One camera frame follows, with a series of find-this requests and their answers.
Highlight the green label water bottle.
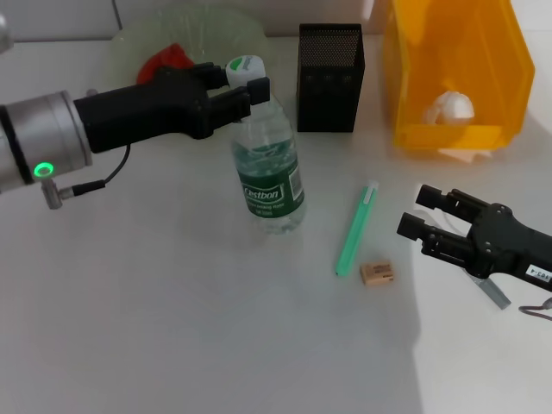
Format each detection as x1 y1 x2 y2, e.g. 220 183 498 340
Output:
224 54 306 236

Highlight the tan eraser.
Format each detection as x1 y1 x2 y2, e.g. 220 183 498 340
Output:
359 260 396 286

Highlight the black mesh pen holder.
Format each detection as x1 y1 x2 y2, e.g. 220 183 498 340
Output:
296 23 367 134

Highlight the red orange fruit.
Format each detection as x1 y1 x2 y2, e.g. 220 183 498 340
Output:
136 41 195 85

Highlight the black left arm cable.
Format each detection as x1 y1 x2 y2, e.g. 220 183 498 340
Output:
41 88 133 211

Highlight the yellow plastic bin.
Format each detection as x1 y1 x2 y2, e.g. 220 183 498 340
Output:
382 0 536 151

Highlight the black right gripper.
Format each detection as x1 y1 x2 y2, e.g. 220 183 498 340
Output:
395 183 552 286

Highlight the green glass fruit plate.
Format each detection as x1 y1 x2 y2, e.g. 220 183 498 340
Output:
107 3 279 117

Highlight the grey silver pen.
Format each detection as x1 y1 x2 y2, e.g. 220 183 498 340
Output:
443 213 513 311

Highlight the white paper ball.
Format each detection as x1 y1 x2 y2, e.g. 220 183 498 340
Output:
422 89 475 126

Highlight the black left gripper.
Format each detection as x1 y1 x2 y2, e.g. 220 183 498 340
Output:
72 61 272 154

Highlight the green pen with white clip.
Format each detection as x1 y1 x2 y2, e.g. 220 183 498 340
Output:
334 179 380 278

